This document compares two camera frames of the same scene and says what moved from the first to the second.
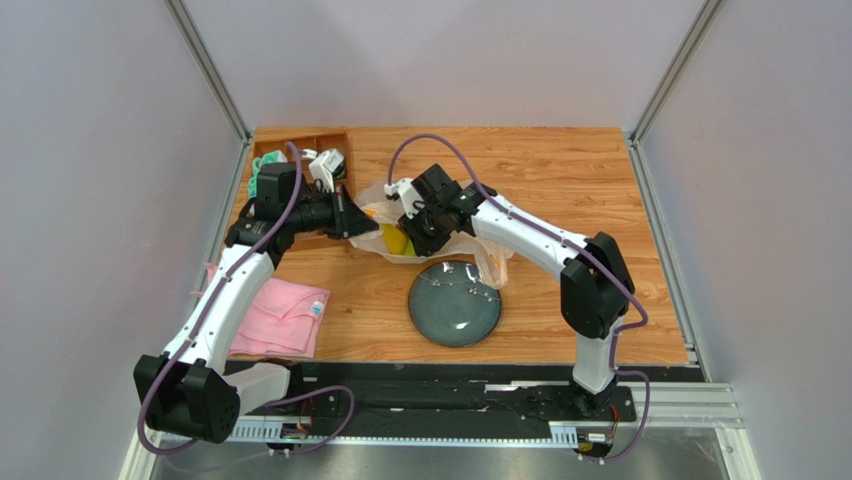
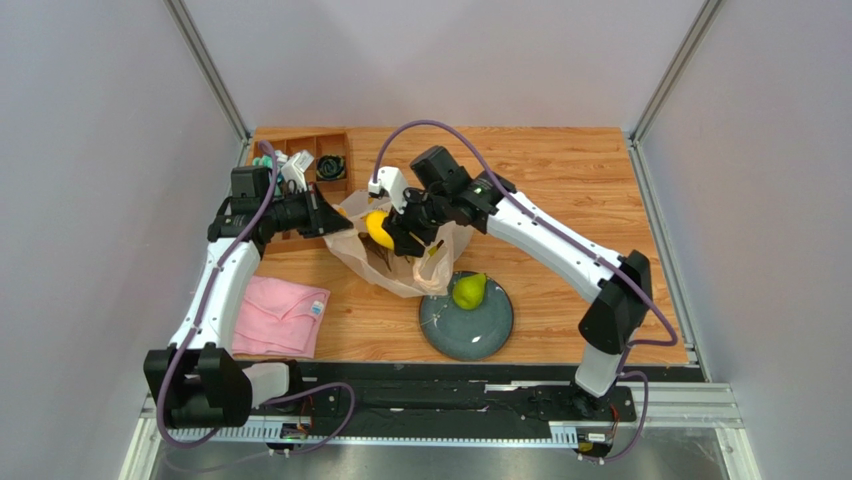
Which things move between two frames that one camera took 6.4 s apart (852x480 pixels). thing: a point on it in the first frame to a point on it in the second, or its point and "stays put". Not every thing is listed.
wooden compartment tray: x=318 y=139 stays put
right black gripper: x=421 y=226 stays put
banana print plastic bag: x=385 y=207 to x=424 y=276
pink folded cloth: x=280 y=320 stays put
